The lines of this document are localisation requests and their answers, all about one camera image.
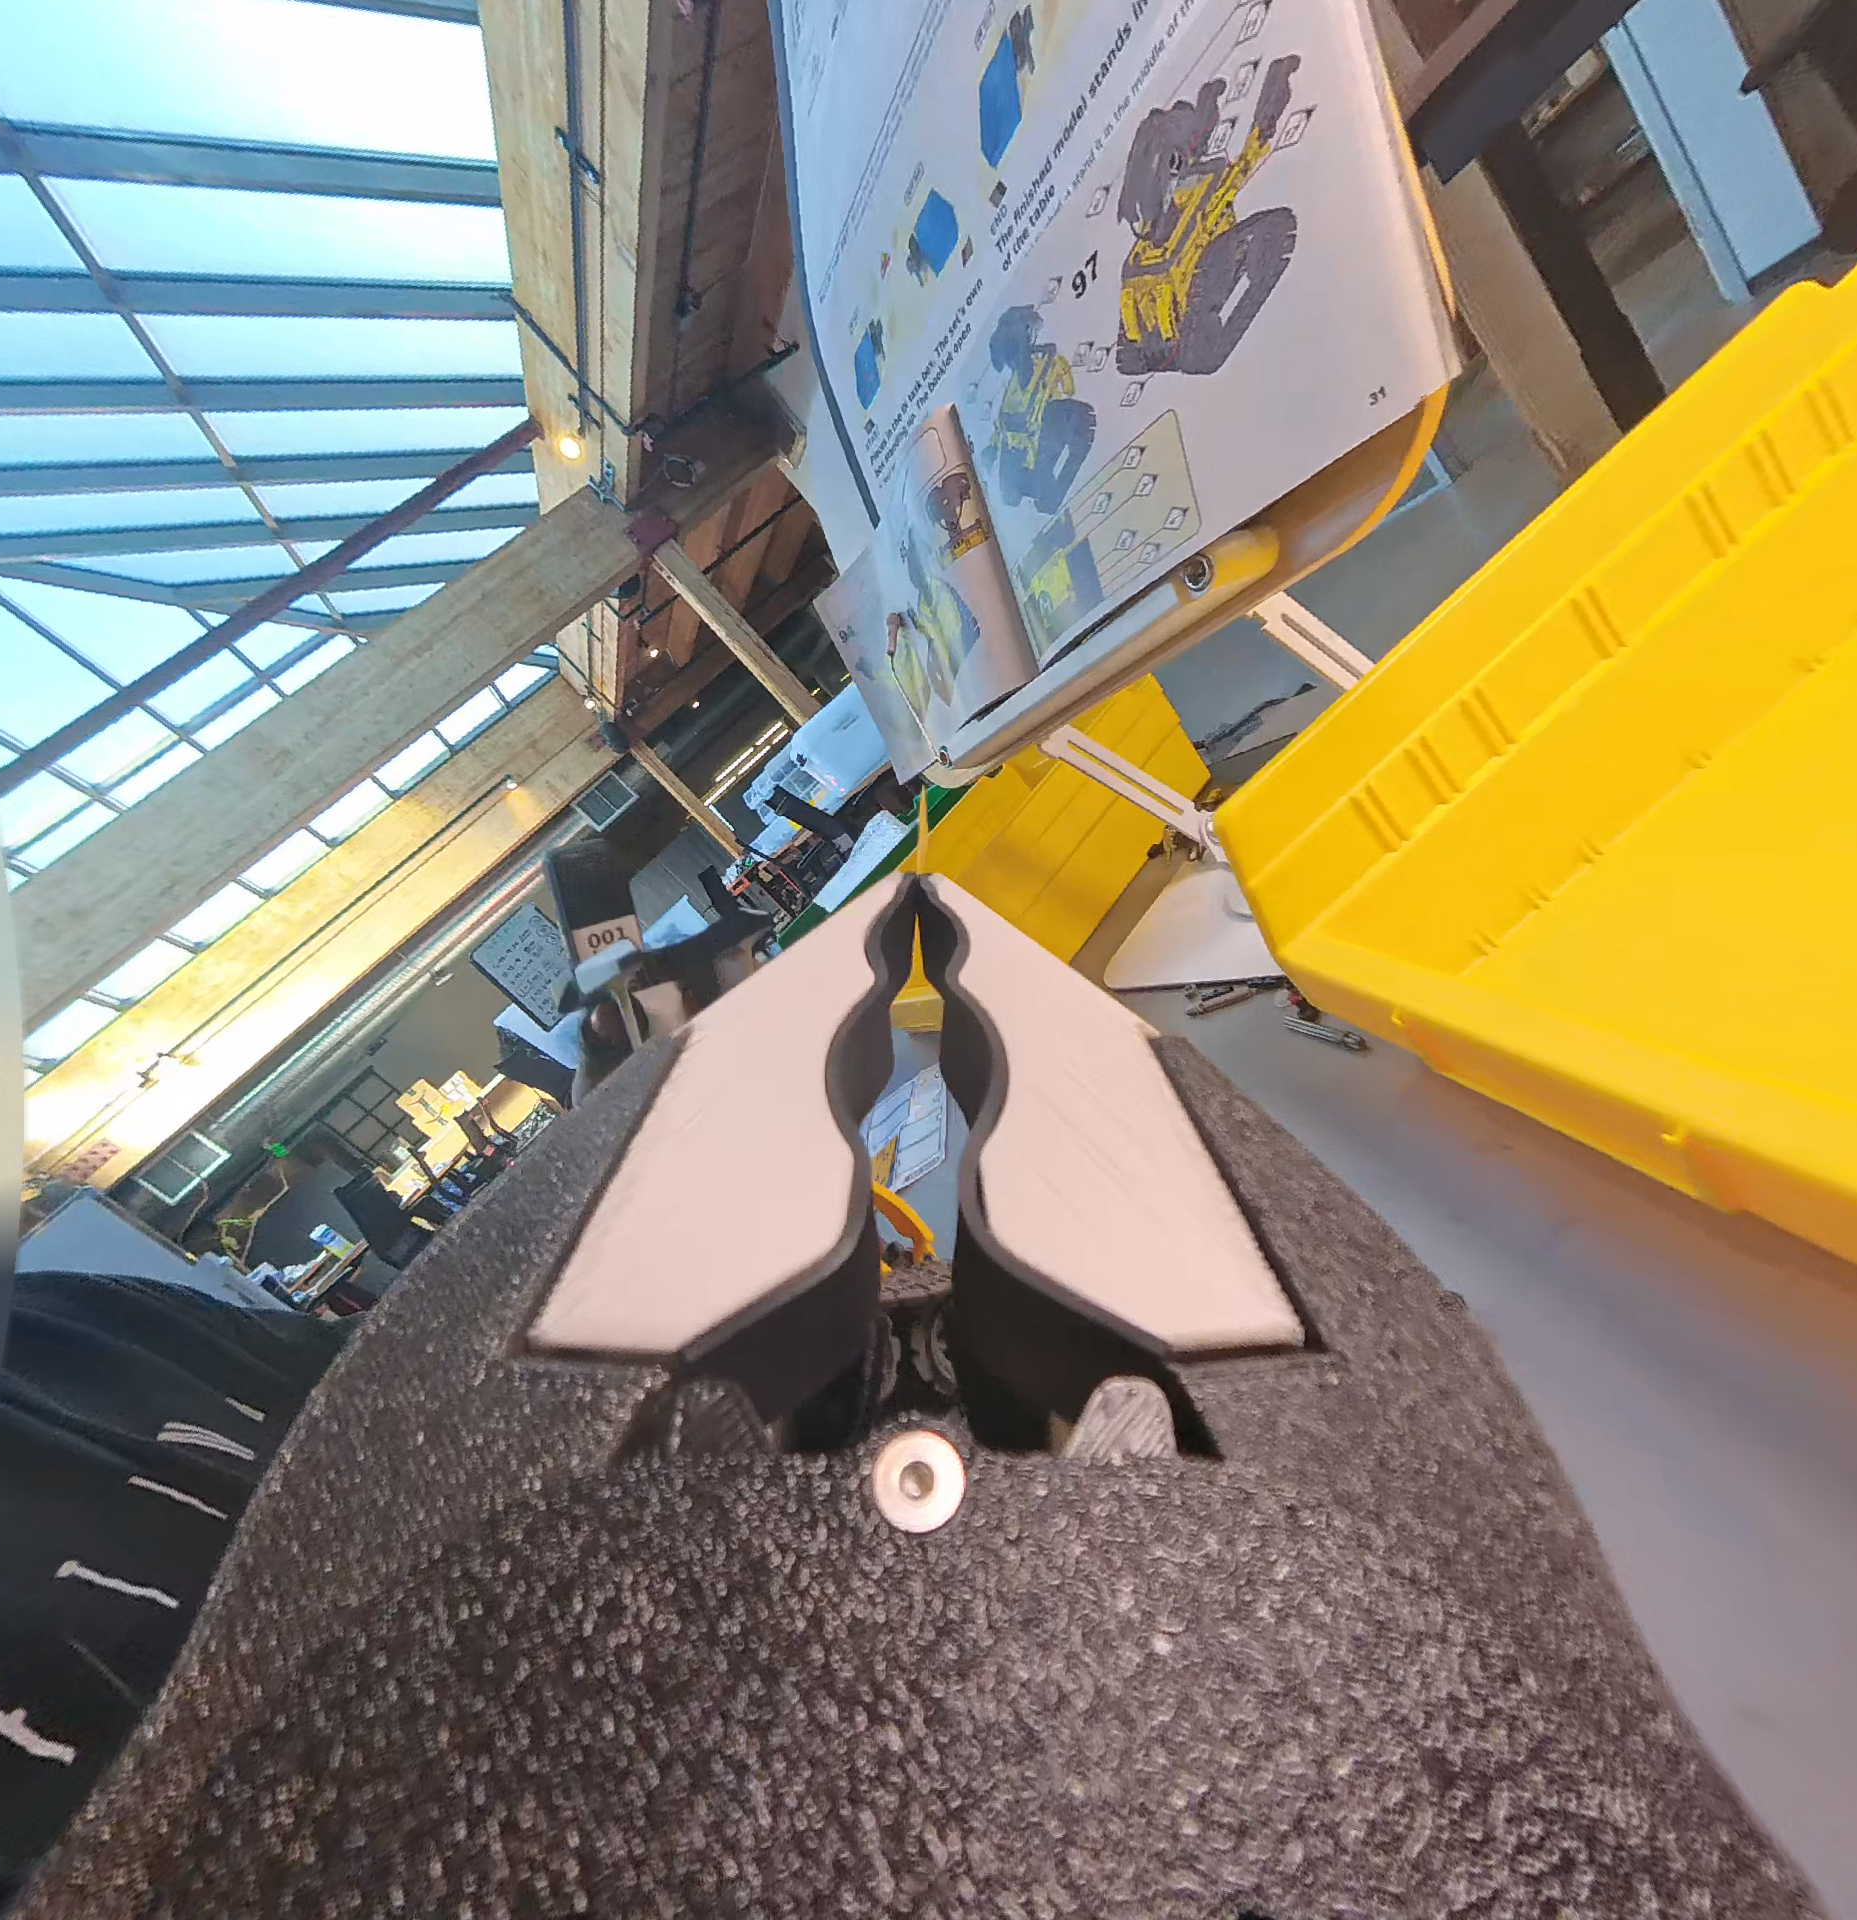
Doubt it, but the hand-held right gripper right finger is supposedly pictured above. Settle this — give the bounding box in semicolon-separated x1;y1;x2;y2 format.
916;877;1309;1451

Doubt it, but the sticker sheet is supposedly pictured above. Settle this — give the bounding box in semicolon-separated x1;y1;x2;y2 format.
865;1064;948;1197

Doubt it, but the yellow grey brick robot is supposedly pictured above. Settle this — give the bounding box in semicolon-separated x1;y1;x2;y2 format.
865;1184;963;1413

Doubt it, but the yellow plastic bin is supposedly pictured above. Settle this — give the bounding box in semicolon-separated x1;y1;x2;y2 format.
888;677;1213;1035
1213;204;1857;1281

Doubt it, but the translucent storage box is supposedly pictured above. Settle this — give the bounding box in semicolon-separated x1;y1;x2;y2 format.
784;683;893;797

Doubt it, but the instruction booklet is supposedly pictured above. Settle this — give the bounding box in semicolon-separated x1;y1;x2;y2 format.
770;0;1468;787

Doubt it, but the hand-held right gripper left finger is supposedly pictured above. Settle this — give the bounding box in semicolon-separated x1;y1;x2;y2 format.
524;877;918;1451

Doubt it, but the white sign board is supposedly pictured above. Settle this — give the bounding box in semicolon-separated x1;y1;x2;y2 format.
470;903;575;1031

